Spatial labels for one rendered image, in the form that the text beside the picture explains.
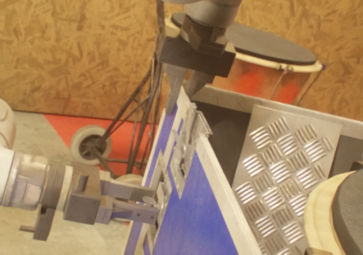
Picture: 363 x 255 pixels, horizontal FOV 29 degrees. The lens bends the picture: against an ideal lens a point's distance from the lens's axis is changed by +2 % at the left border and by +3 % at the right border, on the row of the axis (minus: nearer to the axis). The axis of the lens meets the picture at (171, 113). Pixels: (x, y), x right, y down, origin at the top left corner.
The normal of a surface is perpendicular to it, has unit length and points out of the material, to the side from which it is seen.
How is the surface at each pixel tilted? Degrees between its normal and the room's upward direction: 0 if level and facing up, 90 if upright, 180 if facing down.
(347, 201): 0
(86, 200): 90
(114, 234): 0
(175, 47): 100
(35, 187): 90
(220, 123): 90
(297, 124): 80
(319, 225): 13
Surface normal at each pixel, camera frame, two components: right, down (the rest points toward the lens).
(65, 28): 0.45, 0.39
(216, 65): 0.07, 0.48
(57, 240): 0.28, -0.92
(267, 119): 0.17, 0.16
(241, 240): -0.95, -0.22
